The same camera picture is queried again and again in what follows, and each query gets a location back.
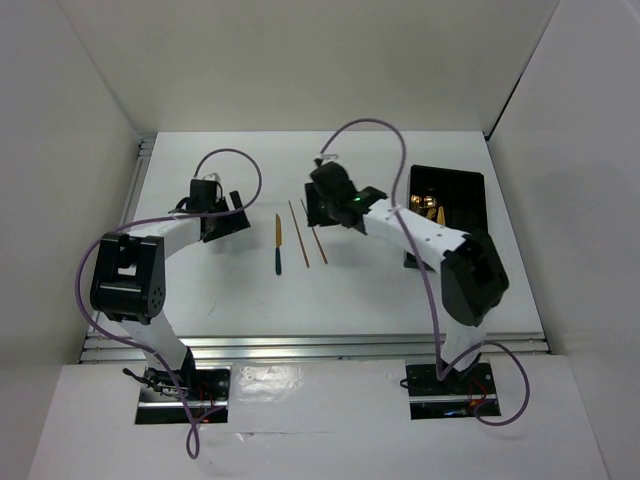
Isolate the gold chopstick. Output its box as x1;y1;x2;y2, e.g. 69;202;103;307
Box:
300;199;328;265
287;200;310;269

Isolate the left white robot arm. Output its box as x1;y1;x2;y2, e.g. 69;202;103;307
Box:
90;178;250;399

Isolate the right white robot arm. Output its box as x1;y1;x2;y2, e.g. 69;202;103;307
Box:
305;158;509;392

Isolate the black cutlery tray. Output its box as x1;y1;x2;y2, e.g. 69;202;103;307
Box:
402;163;489;274

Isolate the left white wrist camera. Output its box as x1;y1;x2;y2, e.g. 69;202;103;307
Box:
201;172;221;183

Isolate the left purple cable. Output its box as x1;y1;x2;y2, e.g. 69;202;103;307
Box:
74;148;265;459

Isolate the purple cable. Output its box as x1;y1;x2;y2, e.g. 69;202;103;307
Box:
74;148;265;459
319;118;530;426

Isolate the aluminium frame rail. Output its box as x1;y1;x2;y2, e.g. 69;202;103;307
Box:
79;130;551;364

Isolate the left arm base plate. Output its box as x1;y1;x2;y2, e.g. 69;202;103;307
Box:
123;367;231;425

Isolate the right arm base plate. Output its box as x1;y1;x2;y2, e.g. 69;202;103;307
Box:
400;362;501;420

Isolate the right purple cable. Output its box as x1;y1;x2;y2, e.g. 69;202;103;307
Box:
319;118;530;426

